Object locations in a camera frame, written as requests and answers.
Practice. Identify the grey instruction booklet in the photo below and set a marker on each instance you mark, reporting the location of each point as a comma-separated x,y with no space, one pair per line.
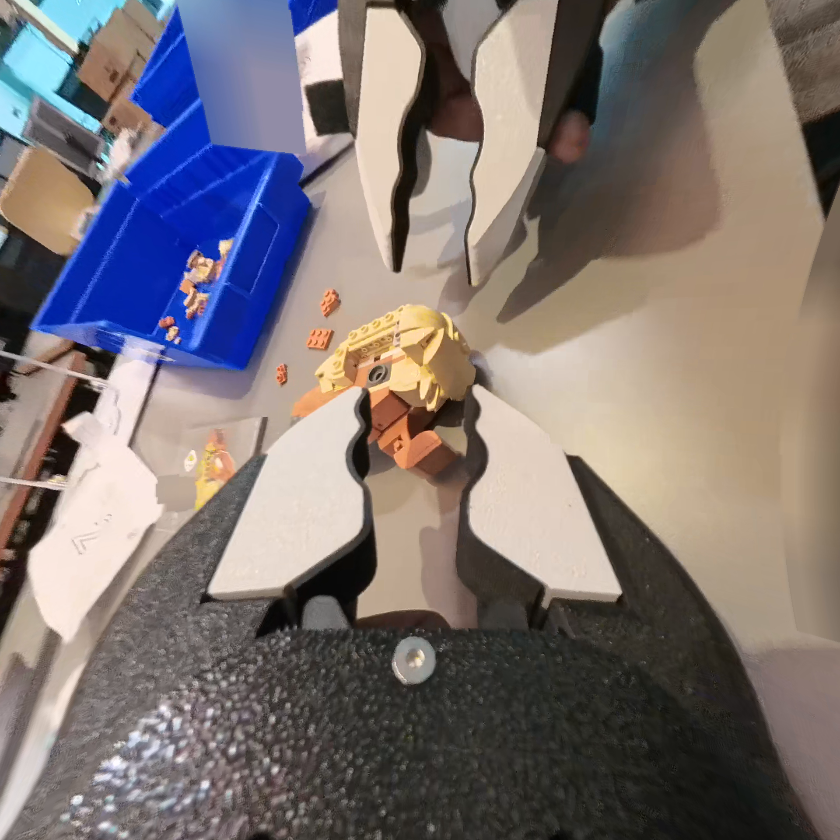
170,446

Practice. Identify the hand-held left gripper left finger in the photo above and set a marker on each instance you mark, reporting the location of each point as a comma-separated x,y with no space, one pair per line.
289,512

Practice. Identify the stack of cardboard boxes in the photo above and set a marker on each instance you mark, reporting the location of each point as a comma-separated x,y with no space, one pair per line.
111,52

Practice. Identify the paper sheet marked 2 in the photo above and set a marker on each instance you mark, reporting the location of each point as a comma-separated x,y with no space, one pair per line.
92,538

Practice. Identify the blue plastic bin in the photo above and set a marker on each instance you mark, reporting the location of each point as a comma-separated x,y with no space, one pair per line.
170,79
131,282

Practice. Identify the tan and brown brick model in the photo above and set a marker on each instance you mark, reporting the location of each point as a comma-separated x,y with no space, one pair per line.
433,354

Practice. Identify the grey desk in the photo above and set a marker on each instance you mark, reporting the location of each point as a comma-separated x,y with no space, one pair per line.
656,361

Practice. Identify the tan chair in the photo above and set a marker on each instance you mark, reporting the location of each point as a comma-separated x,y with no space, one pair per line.
46,197

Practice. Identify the reddish brown flat plate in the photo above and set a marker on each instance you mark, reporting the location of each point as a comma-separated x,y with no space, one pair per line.
319,338

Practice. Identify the reddish brown square brick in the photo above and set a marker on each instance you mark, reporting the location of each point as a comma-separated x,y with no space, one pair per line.
330,302

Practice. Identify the pile of loose bricks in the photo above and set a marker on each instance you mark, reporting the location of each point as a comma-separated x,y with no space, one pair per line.
200,275

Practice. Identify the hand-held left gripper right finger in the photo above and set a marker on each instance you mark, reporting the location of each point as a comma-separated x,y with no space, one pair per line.
538,518

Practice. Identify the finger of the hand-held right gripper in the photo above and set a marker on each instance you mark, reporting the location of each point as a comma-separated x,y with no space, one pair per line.
515,111
384,118

